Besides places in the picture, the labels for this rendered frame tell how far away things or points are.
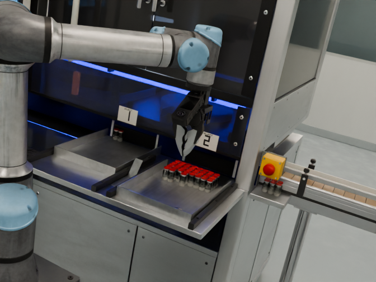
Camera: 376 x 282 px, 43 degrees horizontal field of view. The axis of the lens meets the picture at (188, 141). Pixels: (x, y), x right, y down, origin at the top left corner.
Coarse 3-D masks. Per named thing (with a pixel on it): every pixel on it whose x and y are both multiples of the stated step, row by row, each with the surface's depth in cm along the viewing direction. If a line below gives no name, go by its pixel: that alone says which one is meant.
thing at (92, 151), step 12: (96, 132) 192; (60, 144) 173; (72, 144) 179; (84, 144) 186; (96, 144) 188; (108, 144) 191; (120, 144) 193; (132, 144) 196; (60, 156) 170; (72, 156) 168; (84, 156) 175; (96, 156) 177; (108, 156) 179; (120, 156) 181; (132, 156) 183; (144, 156) 179; (96, 168) 164; (108, 168) 162; (120, 168) 164
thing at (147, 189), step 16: (144, 176) 164; (160, 176) 170; (128, 192) 147; (144, 192) 155; (160, 192) 157; (176, 192) 159; (192, 192) 162; (160, 208) 143; (176, 208) 141; (192, 208) 150
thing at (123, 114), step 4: (120, 108) 186; (124, 108) 185; (128, 108) 184; (120, 112) 186; (124, 112) 185; (128, 112) 185; (132, 112) 184; (136, 112) 183; (120, 116) 187; (124, 116) 186; (132, 116) 184; (136, 116) 184; (120, 120) 187; (124, 120) 186; (132, 120) 185; (136, 120) 184; (132, 124) 185
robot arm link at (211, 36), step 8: (200, 32) 123; (208, 32) 122; (216, 32) 123; (208, 40) 123; (216, 40) 123; (208, 48) 123; (216, 48) 124; (216, 56) 125; (208, 64) 125; (216, 64) 127
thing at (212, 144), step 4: (204, 132) 173; (204, 136) 173; (212, 136) 172; (216, 136) 172; (200, 140) 174; (212, 140) 173; (216, 140) 172; (196, 144) 175; (200, 144) 175; (208, 144) 174; (212, 144) 173; (216, 144) 172; (208, 148) 174; (212, 148) 173; (216, 148) 173
